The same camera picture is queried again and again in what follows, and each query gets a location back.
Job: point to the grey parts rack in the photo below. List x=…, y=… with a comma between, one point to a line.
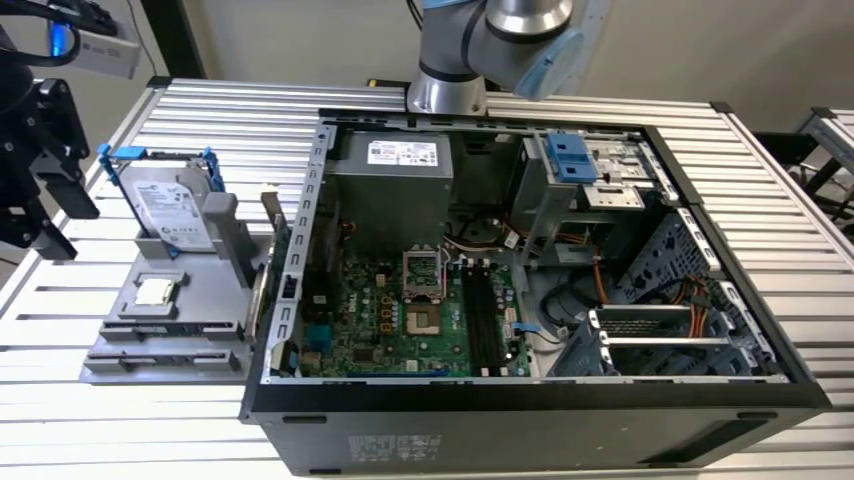
x=207, y=300

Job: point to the grey disk bay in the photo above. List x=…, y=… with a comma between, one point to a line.
x=640, y=320

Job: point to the black PC case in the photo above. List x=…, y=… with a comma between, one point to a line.
x=467, y=430

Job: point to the black vertical post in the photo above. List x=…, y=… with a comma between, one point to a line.
x=176, y=40

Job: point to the hard disk in blue carrier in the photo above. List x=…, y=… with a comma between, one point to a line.
x=167, y=200

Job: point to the silver CPU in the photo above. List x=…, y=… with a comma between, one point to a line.
x=156, y=292

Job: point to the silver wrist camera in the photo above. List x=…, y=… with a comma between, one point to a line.
x=107, y=52

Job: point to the metal locking lever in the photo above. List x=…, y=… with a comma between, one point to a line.
x=443, y=277

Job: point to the metal slat side table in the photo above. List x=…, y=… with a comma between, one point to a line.
x=830, y=122

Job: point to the grey power supply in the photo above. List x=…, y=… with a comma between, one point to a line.
x=387, y=205

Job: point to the CPU socket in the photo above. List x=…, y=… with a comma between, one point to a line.
x=424, y=324

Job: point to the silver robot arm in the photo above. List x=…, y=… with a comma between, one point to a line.
x=447, y=55

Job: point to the green motherboard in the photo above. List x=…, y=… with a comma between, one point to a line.
x=374, y=345

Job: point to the blue drive bay latch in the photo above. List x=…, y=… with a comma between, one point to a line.
x=570, y=160

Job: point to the black case fan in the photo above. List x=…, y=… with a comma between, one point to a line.
x=326, y=270

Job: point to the black RAM slot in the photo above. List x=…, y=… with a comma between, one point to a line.
x=496, y=320
x=472, y=320
x=488, y=320
x=480, y=320

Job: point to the green graphics card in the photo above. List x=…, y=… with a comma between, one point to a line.
x=282, y=240

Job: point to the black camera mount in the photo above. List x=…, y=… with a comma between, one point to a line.
x=93, y=12

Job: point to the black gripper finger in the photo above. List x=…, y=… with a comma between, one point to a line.
x=67, y=125
x=56, y=240

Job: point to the blue expansion slot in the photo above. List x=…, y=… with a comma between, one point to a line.
x=400, y=373

